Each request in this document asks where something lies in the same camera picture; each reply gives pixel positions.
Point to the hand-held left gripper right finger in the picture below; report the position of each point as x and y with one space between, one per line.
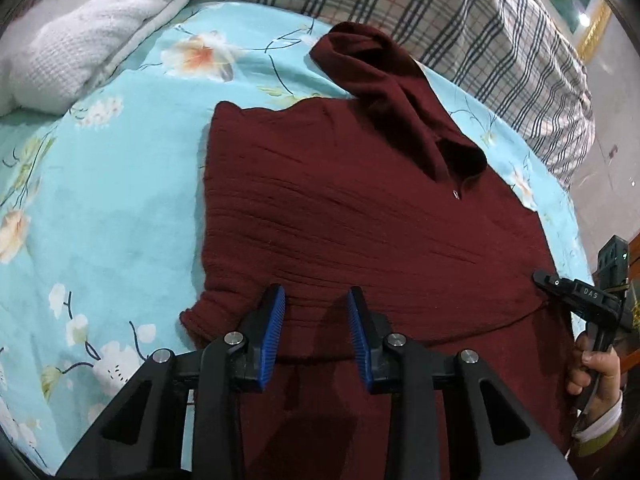
358 331

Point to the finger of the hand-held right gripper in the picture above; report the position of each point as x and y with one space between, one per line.
580 294

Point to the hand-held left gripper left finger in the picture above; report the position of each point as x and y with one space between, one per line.
272 331

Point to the maroon hooded sweater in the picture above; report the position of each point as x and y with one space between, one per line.
350 220

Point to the person's right forearm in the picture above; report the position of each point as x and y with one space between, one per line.
600 425

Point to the person's right hand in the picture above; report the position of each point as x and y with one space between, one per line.
602 367

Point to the light blue floral bed sheet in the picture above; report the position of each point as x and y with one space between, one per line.
120 210

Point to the gold framed landscape painting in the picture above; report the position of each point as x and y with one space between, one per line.
582 5

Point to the plaid quilt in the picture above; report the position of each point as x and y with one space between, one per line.
440 15

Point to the white textured towel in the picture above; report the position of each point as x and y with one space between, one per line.
85 35

